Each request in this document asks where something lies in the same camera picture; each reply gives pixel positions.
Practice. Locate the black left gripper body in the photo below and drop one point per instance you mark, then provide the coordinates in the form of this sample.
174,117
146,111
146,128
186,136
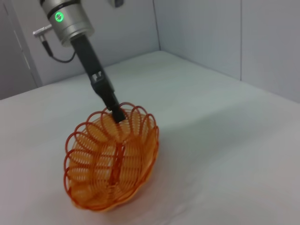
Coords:
87,58

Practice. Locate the orange woven plastic basket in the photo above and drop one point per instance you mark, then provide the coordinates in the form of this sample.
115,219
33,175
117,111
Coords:
112,161

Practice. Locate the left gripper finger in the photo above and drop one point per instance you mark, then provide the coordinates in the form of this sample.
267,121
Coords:
109,98

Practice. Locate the dark wall fixture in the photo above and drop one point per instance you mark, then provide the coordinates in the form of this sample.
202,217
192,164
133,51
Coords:
116,2

